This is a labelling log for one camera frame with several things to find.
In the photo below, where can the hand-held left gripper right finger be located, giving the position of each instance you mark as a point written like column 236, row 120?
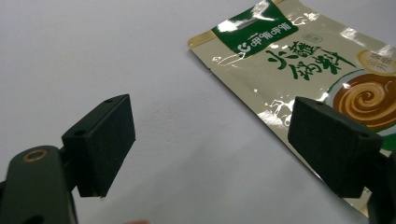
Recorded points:
column 330, row 146

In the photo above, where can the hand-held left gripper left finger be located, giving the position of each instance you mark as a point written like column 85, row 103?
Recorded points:
column 99, row 146

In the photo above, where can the gold green sauce packet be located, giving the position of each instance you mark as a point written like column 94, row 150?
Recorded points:
column 280, row 71

